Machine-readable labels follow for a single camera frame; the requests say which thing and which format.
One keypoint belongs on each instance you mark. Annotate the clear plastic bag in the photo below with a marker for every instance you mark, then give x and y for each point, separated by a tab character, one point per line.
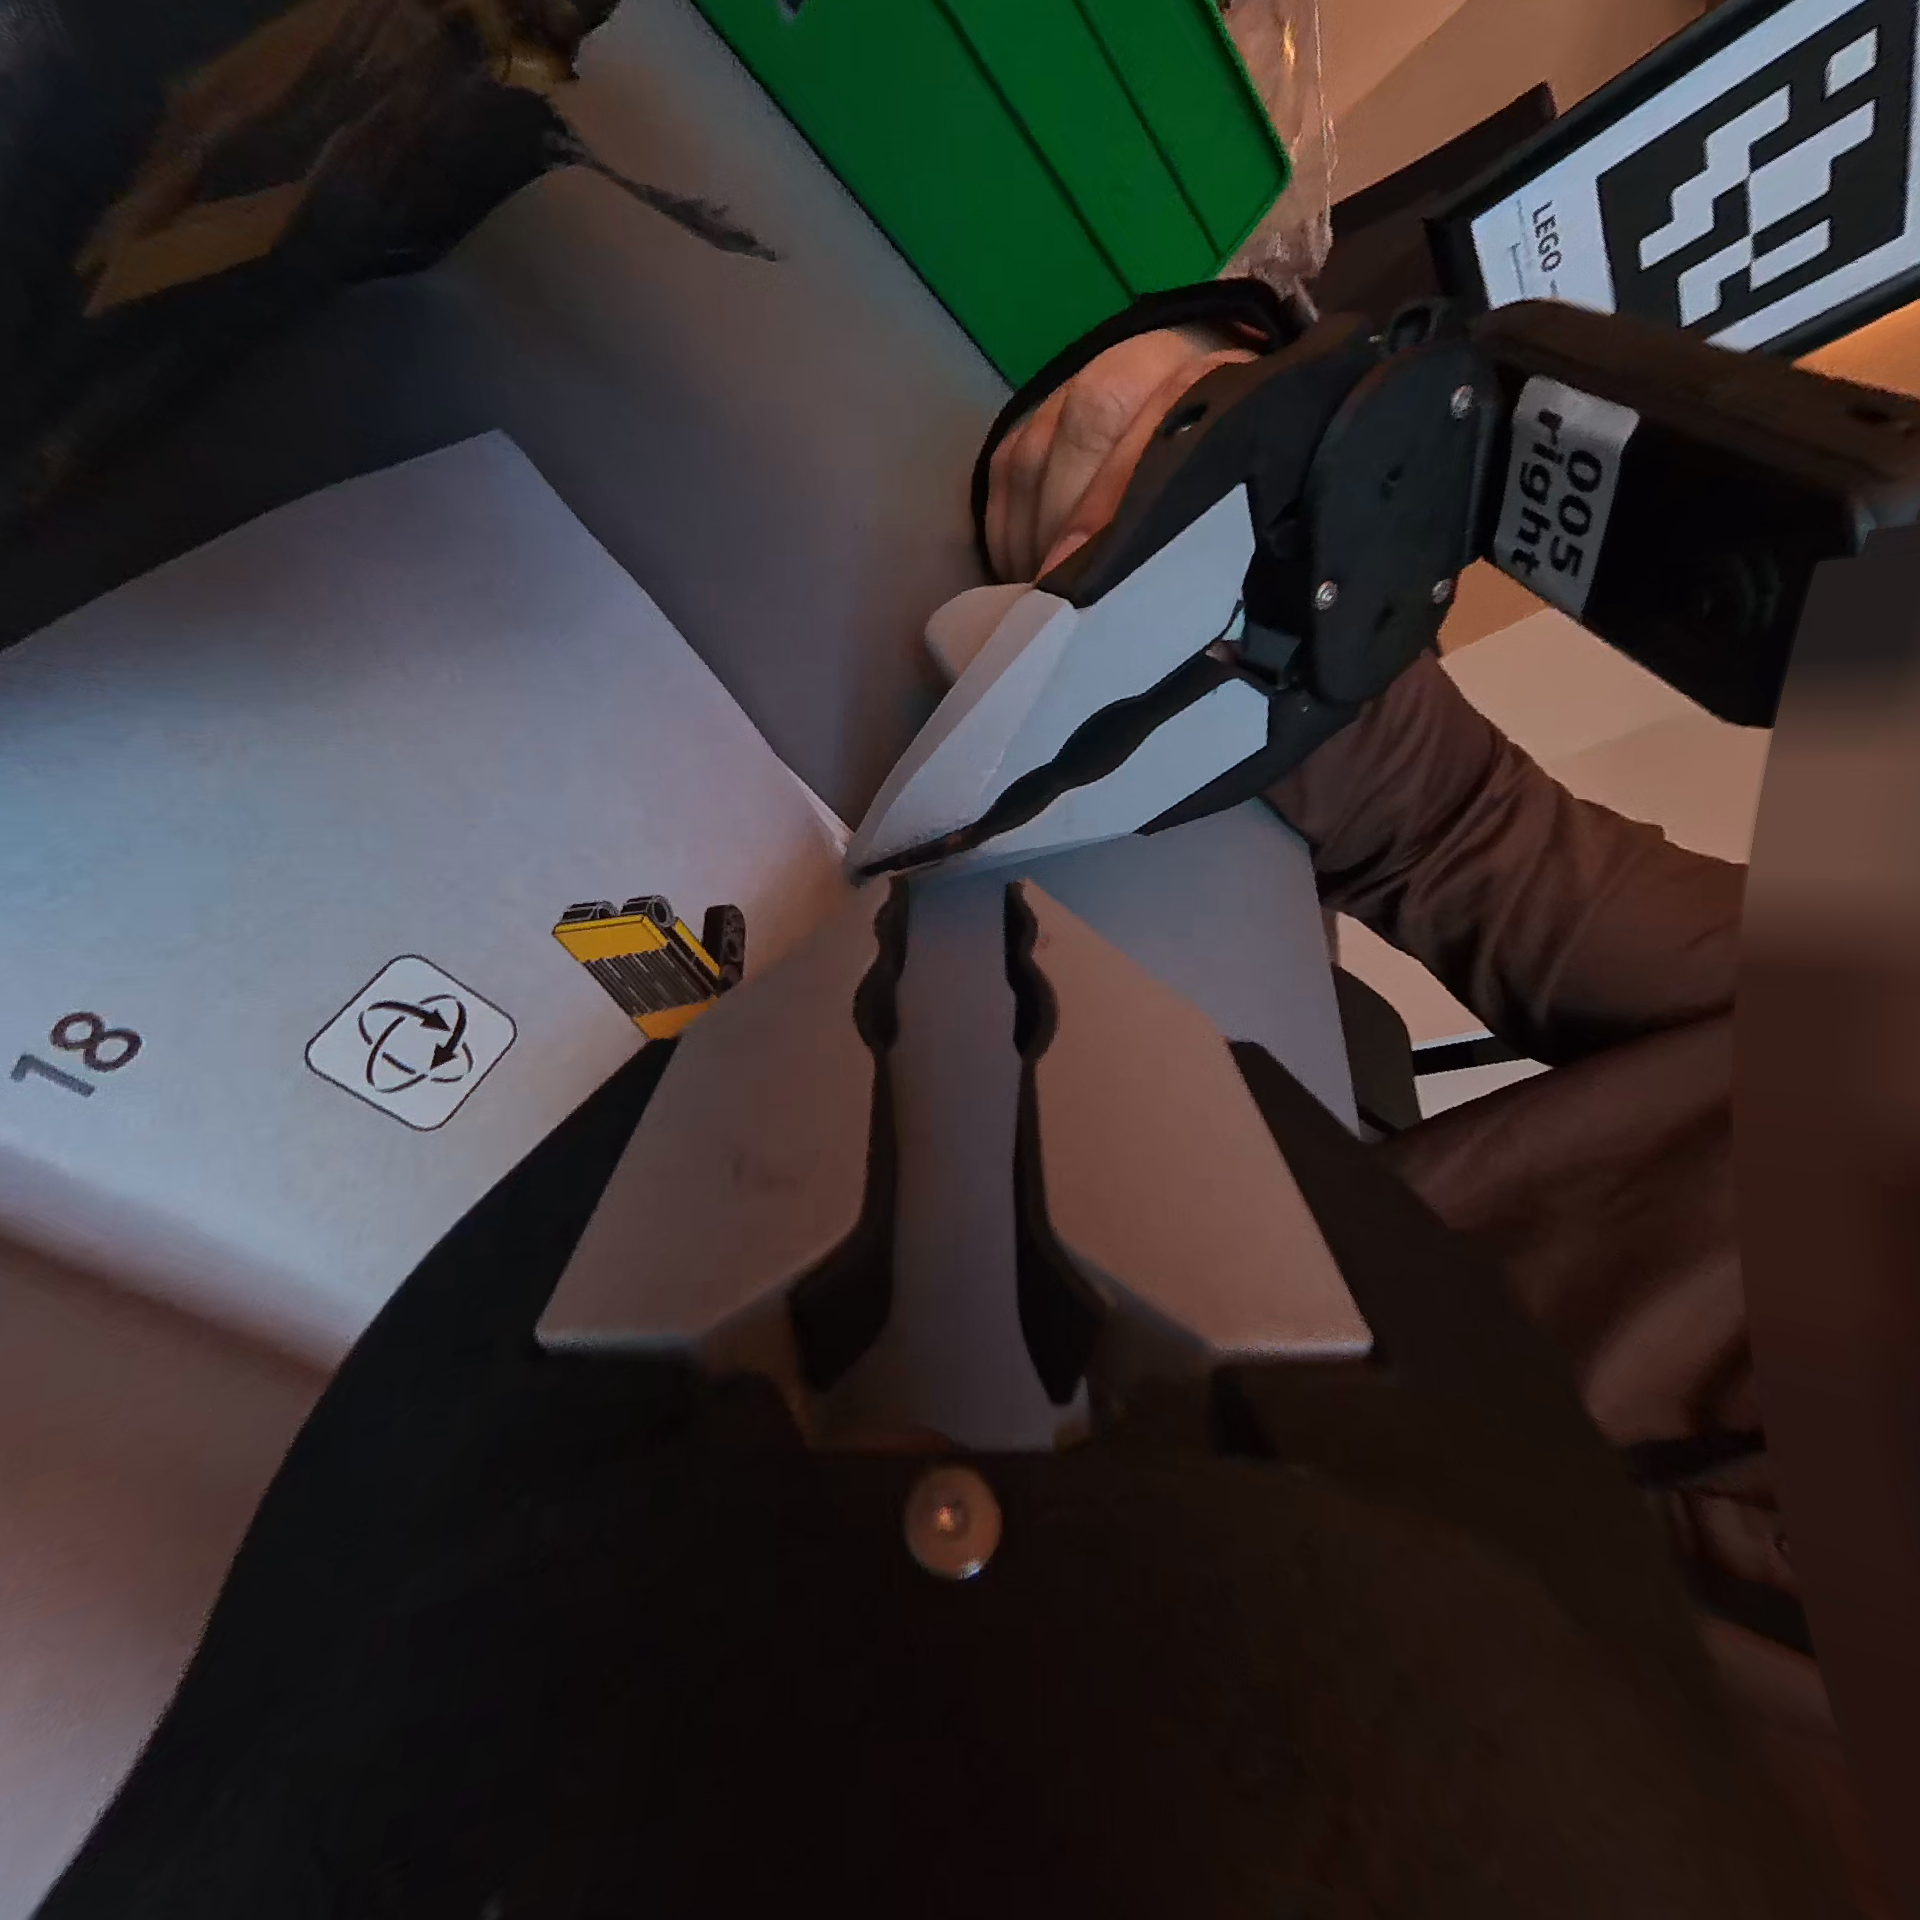
1298	137

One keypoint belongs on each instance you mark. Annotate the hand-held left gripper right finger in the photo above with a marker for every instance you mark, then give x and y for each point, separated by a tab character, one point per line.
1170	1186

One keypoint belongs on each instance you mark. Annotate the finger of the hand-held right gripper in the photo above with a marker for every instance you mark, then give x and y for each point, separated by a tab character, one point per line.
1109	617
1184	757

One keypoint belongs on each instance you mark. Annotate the dark lego box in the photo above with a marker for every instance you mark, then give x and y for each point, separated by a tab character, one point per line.
299	137

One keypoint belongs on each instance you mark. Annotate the white instruction booklet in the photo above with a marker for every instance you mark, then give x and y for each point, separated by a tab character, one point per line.
376	722

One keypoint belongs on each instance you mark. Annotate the green plastic tray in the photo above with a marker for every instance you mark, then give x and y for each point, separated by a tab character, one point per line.
1019	149

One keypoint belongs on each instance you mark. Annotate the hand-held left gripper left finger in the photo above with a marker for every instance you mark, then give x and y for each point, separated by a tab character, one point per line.
734	1171

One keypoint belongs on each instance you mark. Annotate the person's brown clothing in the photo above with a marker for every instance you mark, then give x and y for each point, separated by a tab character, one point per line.
1589	1261

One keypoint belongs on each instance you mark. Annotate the person's right hand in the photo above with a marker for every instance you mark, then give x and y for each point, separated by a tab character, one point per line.
1080	452

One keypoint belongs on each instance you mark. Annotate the person's right forearm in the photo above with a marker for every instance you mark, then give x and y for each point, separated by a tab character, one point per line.
1515	885

